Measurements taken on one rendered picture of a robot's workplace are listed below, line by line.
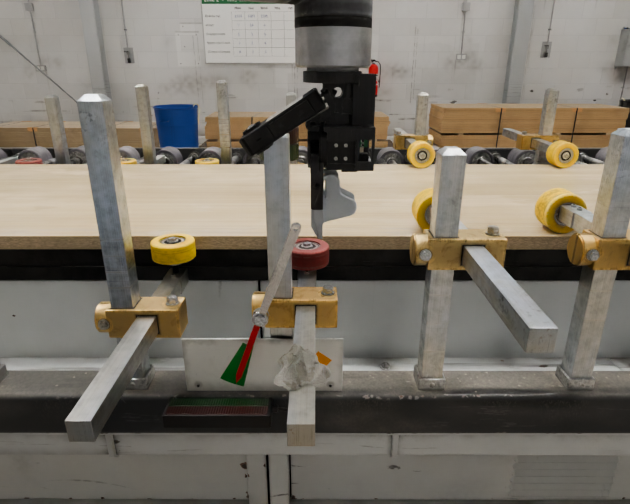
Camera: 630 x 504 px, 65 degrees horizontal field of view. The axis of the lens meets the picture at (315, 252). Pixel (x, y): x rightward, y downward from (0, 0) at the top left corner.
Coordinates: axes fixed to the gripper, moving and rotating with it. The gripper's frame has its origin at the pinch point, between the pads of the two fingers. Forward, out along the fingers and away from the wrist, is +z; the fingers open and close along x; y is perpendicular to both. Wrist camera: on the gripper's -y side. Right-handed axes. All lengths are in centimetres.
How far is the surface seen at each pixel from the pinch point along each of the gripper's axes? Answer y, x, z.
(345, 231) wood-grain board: 6.1, 29.5, 10.4
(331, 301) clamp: 2.6, 5.4, 13.7
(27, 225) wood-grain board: -59, 33, 11
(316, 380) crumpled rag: 0.3, -14.8, 13.7
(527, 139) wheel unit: 75, 114, 5
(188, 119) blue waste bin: -156, 557, 46
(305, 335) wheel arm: -1.2, -3.5, 14.5
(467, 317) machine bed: 32, 28, 29
